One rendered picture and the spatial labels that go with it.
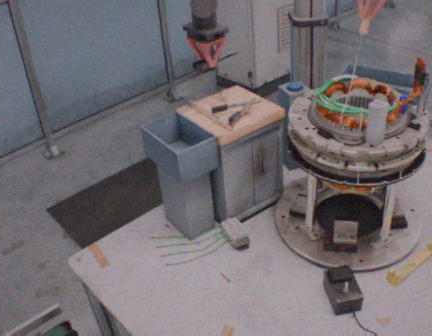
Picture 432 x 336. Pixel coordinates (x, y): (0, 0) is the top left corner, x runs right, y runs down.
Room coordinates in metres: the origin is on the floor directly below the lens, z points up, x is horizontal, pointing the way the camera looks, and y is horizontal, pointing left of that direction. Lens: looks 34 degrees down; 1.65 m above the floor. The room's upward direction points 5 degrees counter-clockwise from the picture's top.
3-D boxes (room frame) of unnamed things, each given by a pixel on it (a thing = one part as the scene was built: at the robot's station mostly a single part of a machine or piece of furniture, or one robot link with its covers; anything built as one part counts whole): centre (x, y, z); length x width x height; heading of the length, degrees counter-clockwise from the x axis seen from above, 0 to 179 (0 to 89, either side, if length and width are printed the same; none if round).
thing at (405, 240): (0.97, -0.33, 0.80); 0.39 x 0.39 x 0.01
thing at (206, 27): (1.12, 0.00, 1.29); 0.10 x 0.07 x 0.07; 35
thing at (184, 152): (1.01, 0.09, 0.92); 0.17 x 0.11 x 0.28; 34
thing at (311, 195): (0.91, -0.21, 0.91); 0.02 x 0.02 x 0.21
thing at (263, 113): (1.10, -0.04, 1.05); 0.20 x 0.19 x 0.02; 124
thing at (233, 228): (0.93, -0.03, 0.80); 0.10 x 0.05 x 0.04; 23
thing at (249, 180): (1.10, -0.04, 0.91); 0.19 x 0.19 x 0.26; 34
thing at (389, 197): (0.85, -0.38, 0.91); 0.02 x 0.02 x 0.21
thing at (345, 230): (0.85, -0.29, 0.85); 0.06 x 0.04 x 0.05; 75
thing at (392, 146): (0.97, -0.33, 1.09); 0.32 x 0.32 x 0.01
